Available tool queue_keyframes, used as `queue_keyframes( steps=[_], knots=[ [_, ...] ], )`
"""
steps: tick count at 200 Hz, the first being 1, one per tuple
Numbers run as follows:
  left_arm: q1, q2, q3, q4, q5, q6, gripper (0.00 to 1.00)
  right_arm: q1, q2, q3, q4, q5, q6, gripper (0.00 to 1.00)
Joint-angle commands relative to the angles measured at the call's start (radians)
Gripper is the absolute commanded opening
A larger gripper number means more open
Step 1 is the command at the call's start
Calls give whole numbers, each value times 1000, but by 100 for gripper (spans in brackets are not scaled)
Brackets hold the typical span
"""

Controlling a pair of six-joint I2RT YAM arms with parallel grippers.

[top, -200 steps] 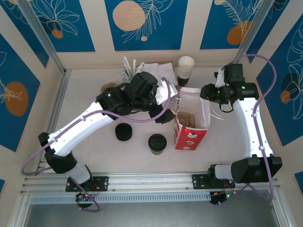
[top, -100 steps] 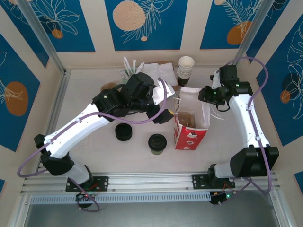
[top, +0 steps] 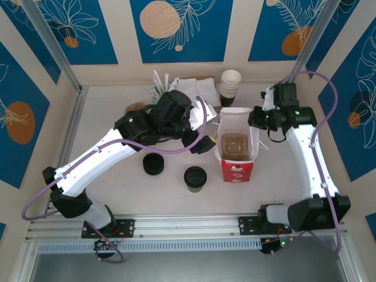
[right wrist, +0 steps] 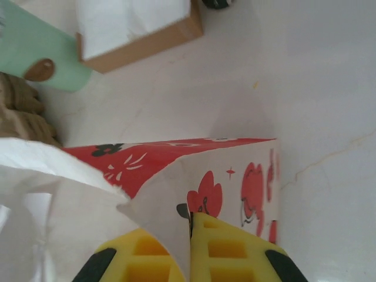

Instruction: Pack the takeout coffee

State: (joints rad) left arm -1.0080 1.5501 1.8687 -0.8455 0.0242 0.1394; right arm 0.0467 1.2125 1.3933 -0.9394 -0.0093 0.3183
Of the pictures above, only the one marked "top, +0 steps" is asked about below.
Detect green cup with black lid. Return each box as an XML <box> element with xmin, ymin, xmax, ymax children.
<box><xmin>184</xmin><ymin>165</ymin><xmax>208</xmax><ymax>194</ymax></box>

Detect red printed paper bag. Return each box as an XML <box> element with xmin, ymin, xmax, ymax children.
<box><xmin>213</xmin><ymin>107</ymin><xmax>270</xmax><ymax>183</ymax></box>

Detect green straw holder cup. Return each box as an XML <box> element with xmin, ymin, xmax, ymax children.
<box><xmin>148</xmin><ymin>88</ymin><xmax>165</xmax><ymax>105</ymax></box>

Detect pulp cup carrier stack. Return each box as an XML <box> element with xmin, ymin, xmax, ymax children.
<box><xmin>125</xmin><ymin>102</ymin><xmax>147</xmax><ymax>115</ymax></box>

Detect brown cardboard napkin tray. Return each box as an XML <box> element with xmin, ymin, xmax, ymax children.
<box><xmin>176</xmin><ymin>75</ymin><xmax>223</xmax><ymax>114</ymax></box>

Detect white napkin pile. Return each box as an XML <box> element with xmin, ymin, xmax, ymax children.
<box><xmin>196</xmin><ymin>78</ymin><xmax>221</xmax><ymax>106</ymax></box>
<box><xmin>175</xmin><ymin>78</ymin><xmax>200</xmax><ymax>98</ymax></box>

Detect black lid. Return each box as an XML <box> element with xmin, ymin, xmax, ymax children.
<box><xmin>142</xmin><ymin>152</ymin><xmax>166</xmax><ymax>176</ymax></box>

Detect paper cup stack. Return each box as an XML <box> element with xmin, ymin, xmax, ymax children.
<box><xmin>219</xmin><ymin>69</ymin><xmax>242</xmax><ymax>107</ymax></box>

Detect grey metal front sheet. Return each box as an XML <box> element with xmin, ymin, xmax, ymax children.
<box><xmin>17</xmin><ymin>234</ymin><xmax>362</xmax><ymax>282</ymax></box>

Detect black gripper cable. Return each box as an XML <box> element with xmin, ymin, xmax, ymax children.
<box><xmin>267</xmin><ymin>128</ymin><xmax>288</xmax><ymax>143</ymax></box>

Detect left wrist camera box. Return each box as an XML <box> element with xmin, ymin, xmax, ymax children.
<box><xmin>202</xmin><ymin>101</ymin><xmax>220</xmax><ymax>126</ymax></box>

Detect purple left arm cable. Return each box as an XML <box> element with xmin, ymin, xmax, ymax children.
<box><xmin>21</xmin><ymin>95</ymin><xmax>208</xmax><ymax>264</ymax></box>

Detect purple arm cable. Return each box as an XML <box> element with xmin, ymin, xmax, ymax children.
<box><xmin>21</xmin><ymin>95</ymin><xmax>208</xmax><ymax>264</ymax></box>
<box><xmin>266</xmin><ymin>70</ymin><xmax>343</xmax><ymax>256</ymax></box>

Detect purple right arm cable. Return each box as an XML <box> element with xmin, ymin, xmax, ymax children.
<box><xmin>266</xmin><ymin>70</ymin><xmax>343</xmax><ymax>256</ymax></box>

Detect blue floral wall panel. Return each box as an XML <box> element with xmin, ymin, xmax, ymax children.
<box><xmin>319</xmin><ymin>28</ymin><xmax>376</xmax><ymax>183</ymax></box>
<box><xmin>130</xmin><ymin>0</ymin><xmax>226</xmax><ymax>64</ymax></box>
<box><xmin>248</xmin><ymin>0</ymin><xmax>325</xmax><ymax>62</ymax></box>
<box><xmin>0</xmin><ymin>41</ymin><xmax>51</xmax><ymax>190</ymax></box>
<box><xmin>38</xmin><ymin>0</ymin><xmax>119</xmax><ymax>66</ymax></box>
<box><xmin>305</xmin><ymin>0</ymin><xmax>376</xmax><ymax>80</ymax></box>
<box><xmin>0</xmin><ymin>0</ymin><xmax>62</xmax><ymax>85</ymax></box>

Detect aluminium frame post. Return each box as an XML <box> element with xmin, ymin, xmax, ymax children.
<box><xmin>20</xmin><ymin>0</ymin><xmax>89</xmax><ymax>96</ymax></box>
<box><xmin>293</xmin><ymin>0</ymin><xmax>344</xmax><ymax>74</ymax></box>

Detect aluminium front rail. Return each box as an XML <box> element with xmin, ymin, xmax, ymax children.
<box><xmin>25</xmin><ymin>213</ymin><xmax>349</xmax><ymax>241</ymax></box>

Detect aluminium table side rail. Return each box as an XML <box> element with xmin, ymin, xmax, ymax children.
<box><xmin>45</xmin><ymin>86</ymin><xmax>89</xmax><ymax>220</ymax></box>

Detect grey slotted cable duct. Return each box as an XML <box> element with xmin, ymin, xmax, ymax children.
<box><xmin>36</xmin><ymin>238</ymin><xmax>262</xmax><ymax>254</ymax></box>

